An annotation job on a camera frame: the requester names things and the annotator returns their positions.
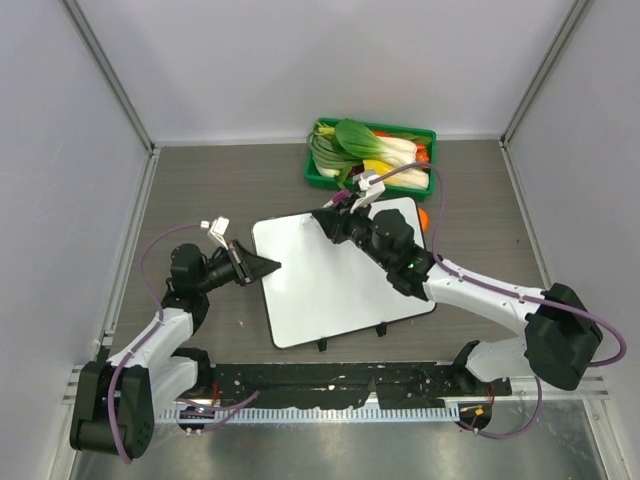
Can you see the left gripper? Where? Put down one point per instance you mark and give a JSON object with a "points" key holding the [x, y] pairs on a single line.
{"points": [[248, 266]]}

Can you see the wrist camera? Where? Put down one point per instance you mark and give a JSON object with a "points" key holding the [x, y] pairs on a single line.
{"points": [[369, 187], [217, 229]]}

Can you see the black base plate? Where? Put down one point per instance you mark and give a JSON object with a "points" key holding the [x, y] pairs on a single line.
{"points": [[397, 385]]}

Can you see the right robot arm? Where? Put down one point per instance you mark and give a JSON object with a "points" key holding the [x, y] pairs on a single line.
{"points": [[554, 337]]}

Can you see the white slotted cable duct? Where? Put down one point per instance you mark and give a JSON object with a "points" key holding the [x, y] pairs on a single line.
{"points": [[369, 413]]}

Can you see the white whiteboard black frame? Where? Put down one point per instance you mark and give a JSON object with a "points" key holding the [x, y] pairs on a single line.
{"points": [[323, 290]]}

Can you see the green bok choy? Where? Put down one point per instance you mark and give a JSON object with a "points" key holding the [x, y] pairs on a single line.
{"points": [[356, 139]]}

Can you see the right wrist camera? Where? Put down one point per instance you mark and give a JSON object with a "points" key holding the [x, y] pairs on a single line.
{"points": [[369, 187]]}

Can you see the orange tangerine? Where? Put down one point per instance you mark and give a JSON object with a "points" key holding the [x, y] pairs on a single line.
{"points": [[424, 219]]}

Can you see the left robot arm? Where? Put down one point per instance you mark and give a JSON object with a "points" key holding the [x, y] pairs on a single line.
{"points": [[118, 398]]}

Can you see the white marker with pink cap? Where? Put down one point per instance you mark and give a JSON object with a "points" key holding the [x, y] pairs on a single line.
{"points": [[333, 201]]}

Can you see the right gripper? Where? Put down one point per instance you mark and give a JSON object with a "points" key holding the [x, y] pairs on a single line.
{"points": [[334, 224]]}

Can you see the yellow bok choy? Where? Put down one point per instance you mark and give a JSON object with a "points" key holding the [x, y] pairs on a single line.
{"points": [[413, 178]]}

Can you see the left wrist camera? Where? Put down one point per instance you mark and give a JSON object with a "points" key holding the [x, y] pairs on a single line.
{"points": [[217, 229]]}

